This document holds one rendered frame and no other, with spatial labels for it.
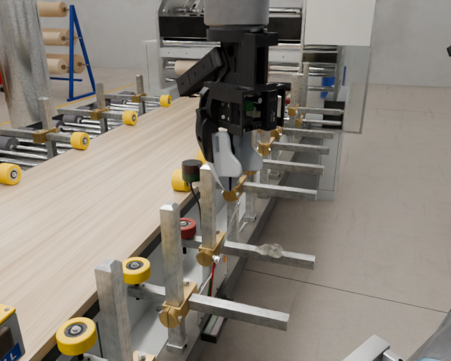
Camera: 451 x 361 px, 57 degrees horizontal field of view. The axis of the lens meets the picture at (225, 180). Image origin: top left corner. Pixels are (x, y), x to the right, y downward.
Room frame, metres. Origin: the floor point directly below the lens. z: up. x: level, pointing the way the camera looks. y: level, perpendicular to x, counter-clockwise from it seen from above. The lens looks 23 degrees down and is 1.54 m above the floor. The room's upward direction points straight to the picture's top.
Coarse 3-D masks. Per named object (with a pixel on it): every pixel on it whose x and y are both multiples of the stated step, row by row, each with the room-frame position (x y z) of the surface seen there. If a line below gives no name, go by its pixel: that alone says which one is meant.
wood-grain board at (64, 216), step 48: (96, 144) 1.98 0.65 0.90; (144, 144) 1.98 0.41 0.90; (192, 144) 1.98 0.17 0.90; (0, 192) 1.40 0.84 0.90; (48, 192) 1.40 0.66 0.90; (96, 192) 1.40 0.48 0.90; (144, 192) 1.40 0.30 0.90; (0, 240) 1.06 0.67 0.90; (48, 240) 1.06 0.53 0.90; (96, 240) 1.06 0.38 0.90; (144, 240) 1.06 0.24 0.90; (0, 288) 0.83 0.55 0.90; (48, 288) 0.83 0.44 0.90; (96, 288) 0.83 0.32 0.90; (48, 336) 0.67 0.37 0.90
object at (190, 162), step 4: (184, 160) 1.11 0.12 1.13; (188, 160) 1.11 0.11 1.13; (192, 160) 1.11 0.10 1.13; (196, 160) 1.11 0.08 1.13; (184, 164) 1.08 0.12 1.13; (188, 164) 1.08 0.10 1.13; (192, 164) 1.08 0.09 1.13; (196, 164) 1.08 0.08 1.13; (192, 188) 1.10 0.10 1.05; (192, 192) 1.10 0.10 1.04; (196, 196) 1.09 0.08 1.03; (200, 216) 1.08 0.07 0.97; (200, 220) 1.08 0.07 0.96; (200, 224) 1.08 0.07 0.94; (200, 228) 1.08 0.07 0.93
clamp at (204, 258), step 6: (222, 234) 1.14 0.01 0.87; (216, 240) 1.11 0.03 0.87; (222, 240) 1.12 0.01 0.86; (216, 246) 1.07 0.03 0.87; (204, 252) 1.04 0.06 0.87; (210, 252) 1.05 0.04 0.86; (216, 252) 1.07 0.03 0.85; (198, 258) 1.05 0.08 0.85; (204, 258) 1.04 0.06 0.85; (210, 258) 1.04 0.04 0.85; (204, 264) 1.05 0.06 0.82
